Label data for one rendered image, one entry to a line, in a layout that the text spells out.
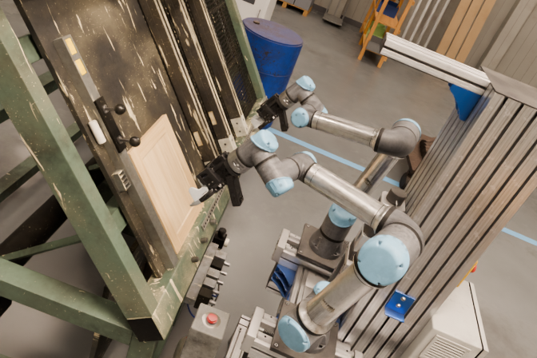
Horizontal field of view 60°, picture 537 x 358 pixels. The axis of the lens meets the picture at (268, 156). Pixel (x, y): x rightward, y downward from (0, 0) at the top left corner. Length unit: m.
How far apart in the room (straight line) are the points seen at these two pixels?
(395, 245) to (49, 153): 1.01
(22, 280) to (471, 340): 1.62
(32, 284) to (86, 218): 0.48
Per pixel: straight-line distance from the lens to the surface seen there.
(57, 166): 1.52
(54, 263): 3.10
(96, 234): 1.60
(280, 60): 4.60
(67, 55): 1.64
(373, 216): 1.34
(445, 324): 1.82
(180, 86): 2.26
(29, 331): 2.82
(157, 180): 1.94
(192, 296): 2.08
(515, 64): 11.73
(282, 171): 1.34
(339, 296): 1.33
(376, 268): 1.21
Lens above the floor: 2.31
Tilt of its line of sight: 30 degrees down
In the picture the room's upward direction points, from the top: 22 degrees clockwise
